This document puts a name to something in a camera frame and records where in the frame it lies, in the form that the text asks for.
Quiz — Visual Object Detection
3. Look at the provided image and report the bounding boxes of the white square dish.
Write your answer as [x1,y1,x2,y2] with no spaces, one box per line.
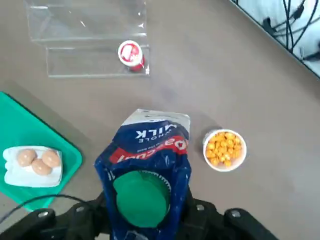
[2,146,63,188]

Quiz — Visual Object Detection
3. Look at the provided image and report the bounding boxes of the white cup of orange snacks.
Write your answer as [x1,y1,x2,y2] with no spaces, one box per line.
[202,128,248,173]

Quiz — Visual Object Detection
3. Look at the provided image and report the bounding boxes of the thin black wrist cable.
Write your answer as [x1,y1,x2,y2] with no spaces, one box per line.
[0,194,88,222]

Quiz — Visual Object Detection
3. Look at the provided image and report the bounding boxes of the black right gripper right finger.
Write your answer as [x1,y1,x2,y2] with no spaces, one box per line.
[179,189,279,240]

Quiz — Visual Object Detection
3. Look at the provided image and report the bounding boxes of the green plastic tray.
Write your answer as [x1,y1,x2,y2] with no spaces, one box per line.
[0,91,84,213]

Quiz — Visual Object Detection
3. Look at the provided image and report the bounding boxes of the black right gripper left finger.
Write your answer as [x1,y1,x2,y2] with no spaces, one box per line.
[0,191,111,240]

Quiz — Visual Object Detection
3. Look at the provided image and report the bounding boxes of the clear acrylic display stand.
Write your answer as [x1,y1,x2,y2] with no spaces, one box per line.
[23,0,151,79]

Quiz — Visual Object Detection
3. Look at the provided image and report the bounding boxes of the brown egg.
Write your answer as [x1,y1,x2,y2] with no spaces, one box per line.
[16,149,38,168]
[31,158,53,176]
[41,149,61,167]

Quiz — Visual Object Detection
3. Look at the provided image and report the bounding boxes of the black background cables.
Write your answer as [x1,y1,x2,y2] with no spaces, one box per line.
[232,0,320,80]

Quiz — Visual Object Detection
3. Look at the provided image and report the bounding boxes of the blue milk carton green cap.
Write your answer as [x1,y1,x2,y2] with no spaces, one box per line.
[94,108,192,240]

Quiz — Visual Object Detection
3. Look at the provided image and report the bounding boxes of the small bottle red white cap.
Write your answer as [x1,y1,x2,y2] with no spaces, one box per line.
[117,39,146,74]

